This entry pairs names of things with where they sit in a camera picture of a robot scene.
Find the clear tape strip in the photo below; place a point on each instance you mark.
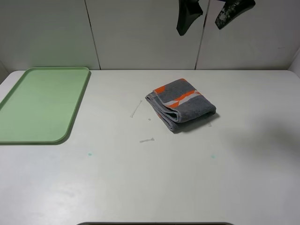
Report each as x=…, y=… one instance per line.
x=147, y=140
x=132, y=114

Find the clear tape strip lower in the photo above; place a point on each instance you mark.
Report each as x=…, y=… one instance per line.
x=147, y=140

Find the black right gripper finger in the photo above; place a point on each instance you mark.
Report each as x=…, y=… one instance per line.
x=189, y=11
x=231, y=10

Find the grey towel with orange pattern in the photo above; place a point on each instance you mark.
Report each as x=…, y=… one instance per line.
x=179, y=103

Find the clear tape strip upper left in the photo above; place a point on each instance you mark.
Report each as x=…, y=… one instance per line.
x=132, y=114

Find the green plastic tray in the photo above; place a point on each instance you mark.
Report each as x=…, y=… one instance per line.
x=41, y=107

